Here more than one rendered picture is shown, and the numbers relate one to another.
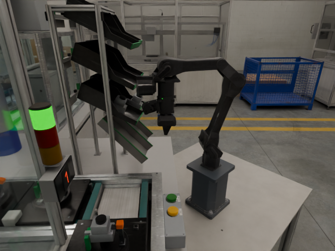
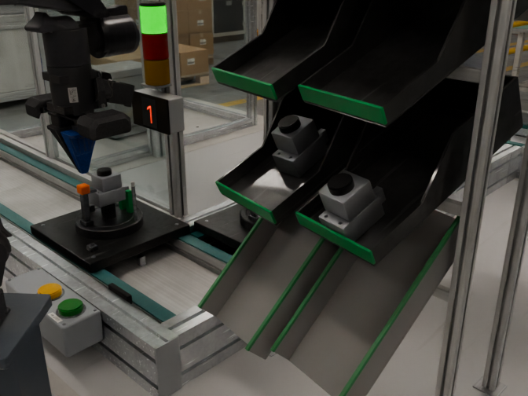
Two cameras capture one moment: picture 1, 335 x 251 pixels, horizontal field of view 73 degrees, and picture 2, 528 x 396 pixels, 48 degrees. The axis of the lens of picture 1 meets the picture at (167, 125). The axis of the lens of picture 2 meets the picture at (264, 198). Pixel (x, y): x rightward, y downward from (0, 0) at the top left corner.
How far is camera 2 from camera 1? 1.58 m
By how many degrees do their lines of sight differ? 117
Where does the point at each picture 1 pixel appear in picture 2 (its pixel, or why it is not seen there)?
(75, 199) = (237, 232)
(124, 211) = (159, 287)
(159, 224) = (61, 272)
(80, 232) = (164, 219)
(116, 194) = not seen: hidden behind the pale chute
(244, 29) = not seen: outside the picture
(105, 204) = (208, 279)
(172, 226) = (36, 279)
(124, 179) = not seen: hidden behind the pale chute
